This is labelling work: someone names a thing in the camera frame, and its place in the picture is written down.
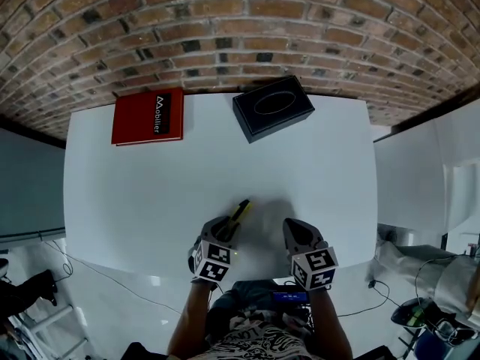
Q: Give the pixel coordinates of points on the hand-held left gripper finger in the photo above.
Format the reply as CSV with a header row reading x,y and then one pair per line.
x,y
212,229
233,236

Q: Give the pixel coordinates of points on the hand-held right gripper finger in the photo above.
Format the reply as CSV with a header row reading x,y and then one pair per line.
x,y
293,238
313,240

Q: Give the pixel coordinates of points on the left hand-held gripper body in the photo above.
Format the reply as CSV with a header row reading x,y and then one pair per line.
x,y
213,263

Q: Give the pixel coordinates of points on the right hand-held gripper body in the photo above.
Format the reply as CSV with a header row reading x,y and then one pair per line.
x,y
315,268

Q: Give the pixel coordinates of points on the person's left forearm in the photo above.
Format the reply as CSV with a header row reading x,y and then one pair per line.
x,y
191,321

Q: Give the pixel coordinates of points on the person's right forearm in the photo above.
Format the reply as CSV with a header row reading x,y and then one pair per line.
x,y
330,324

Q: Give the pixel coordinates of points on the device with blue screen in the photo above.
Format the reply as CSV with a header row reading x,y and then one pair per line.
x,y
290,296

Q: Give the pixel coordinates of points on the person's patterned shirt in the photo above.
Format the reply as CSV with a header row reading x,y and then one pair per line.
x,y
258,339

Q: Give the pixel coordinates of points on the grey cloth cover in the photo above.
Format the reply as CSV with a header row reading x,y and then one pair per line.
x,y
408,261

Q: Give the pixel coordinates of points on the black rounded helmet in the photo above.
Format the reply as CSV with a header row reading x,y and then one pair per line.
x,y
416,311

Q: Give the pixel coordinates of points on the red hardcover book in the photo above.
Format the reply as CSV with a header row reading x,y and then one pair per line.
x,y
146,116

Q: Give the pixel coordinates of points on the black tissue box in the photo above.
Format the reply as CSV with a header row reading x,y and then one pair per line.
x,y
272,109

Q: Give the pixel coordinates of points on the white step ladder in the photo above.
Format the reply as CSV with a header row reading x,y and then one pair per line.
x,y
48,332

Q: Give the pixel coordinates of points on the grey tall cabinet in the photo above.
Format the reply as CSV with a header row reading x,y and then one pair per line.
x,y
30,182

